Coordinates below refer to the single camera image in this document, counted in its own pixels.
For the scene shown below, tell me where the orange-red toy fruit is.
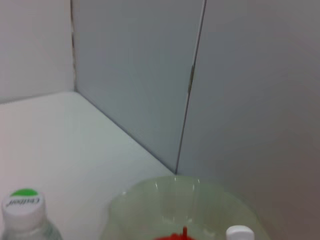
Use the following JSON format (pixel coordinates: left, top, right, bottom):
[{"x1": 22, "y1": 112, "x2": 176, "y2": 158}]
[{"x1": 153, "y1": 225, "x2": 199, "y2": 240}]

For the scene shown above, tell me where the mint green pen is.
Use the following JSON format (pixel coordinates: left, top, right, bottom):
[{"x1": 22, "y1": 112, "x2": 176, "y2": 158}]
[{"x1": 225, "y1": 224, "x2": 256, "y2": 240}]

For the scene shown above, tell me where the pale green wavy fruit bowl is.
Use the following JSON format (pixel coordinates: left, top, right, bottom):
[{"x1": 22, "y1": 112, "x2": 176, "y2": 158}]
[{"x1": 99, "y1": 175, "x2": 272, "y2": 240}]

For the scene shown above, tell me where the clear plastic water bottle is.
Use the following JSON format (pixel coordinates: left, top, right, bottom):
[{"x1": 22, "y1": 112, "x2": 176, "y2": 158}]
[{"x1": 0, "y1": 187, "x2": 64, "y2": 240}]

